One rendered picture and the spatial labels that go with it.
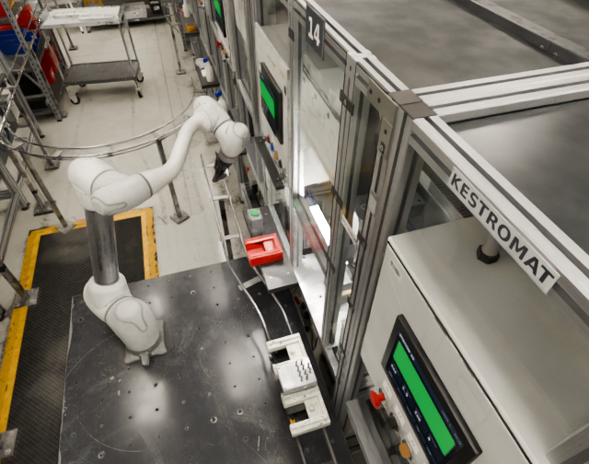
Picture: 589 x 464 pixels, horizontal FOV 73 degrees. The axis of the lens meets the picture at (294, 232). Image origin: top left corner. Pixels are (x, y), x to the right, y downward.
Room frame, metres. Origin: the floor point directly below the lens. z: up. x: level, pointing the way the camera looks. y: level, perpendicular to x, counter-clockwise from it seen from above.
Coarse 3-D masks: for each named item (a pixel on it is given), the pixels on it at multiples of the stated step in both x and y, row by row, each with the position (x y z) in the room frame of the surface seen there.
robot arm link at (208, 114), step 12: (204, 96) 1.62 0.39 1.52; (204, 108) 1.55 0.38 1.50; (216, 108) 1.57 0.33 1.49; (192, 120) 1.49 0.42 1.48; (204, 120) 1.50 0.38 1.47; (216, 120) 1.52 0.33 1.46; (180, 132) 1.41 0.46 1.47; (192, 132) 1.44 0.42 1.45; (204, 132) 1.51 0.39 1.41; (180, 144) 1.35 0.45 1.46; (180, 156) 1.29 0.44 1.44; (156, 168) 1.20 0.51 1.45; (168, 168) 1.21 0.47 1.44; (180, 168) 1.25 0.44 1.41; (156, 180) 1.14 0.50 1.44; (168, 180) 1.18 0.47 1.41
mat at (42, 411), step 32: (128, 224) 2.35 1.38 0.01; (32, 256) 2.00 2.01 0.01; (64, 256) 2.00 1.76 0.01; (128, 256) 2.00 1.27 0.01; (64, 288) 1.69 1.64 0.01; (32, 320) 1.43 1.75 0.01; (64, 320) 1.43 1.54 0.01; (32, 352) 1.20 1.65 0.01; (64, 352) 1.20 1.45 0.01; (0, 384) 1.00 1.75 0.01; (32, 384) 1.00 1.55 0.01; (0, 416) 0.81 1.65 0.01; (32, 416) 0.81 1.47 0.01; (32, 448) 0.65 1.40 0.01
